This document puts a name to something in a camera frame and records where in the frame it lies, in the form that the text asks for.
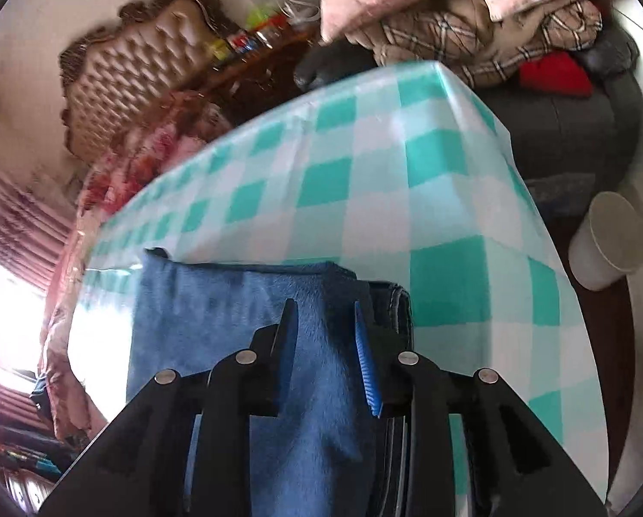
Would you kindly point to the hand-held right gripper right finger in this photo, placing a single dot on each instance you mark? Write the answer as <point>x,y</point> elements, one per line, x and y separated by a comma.
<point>367,374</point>

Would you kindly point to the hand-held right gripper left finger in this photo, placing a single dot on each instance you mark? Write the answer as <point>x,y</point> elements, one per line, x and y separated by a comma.
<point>284,382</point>

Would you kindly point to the dark blue towel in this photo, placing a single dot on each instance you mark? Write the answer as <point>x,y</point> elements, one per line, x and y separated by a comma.
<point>219,323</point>

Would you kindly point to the green checked tablecloth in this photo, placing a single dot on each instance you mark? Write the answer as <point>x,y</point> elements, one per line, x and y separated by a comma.
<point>407,172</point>

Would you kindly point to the white waste bin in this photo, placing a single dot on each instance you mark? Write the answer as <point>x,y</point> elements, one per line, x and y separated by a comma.
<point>601,258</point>

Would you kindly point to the red floral quilt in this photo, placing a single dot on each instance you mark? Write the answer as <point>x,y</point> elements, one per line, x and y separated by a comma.
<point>154,145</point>

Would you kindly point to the bright window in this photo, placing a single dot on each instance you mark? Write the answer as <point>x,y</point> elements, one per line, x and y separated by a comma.
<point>9,312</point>

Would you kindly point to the dark wooden nightstand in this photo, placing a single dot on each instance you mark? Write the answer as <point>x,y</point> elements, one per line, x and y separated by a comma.
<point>246,81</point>

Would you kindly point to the pink curtain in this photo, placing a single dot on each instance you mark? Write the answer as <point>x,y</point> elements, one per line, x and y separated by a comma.
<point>20,215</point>

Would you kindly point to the black leather sofa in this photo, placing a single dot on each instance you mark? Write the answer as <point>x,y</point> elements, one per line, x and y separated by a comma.
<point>569,129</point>

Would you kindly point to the yellow-green jars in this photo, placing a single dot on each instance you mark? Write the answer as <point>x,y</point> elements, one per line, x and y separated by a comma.
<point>219,49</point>

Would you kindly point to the beige plaid blanket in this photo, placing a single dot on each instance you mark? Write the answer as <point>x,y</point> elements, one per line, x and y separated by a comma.
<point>434,37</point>

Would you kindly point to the tufted leather bed headboard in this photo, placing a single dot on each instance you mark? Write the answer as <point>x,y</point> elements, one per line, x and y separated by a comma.
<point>133,70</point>

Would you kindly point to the red cloth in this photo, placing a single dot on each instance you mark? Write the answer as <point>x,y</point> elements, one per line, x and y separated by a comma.
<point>555,75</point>

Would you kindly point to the red round tin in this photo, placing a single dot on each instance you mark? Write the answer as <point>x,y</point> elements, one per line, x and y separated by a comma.
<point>278,25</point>

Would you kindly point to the green packet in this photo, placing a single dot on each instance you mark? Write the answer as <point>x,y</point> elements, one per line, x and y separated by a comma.
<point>262,13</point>

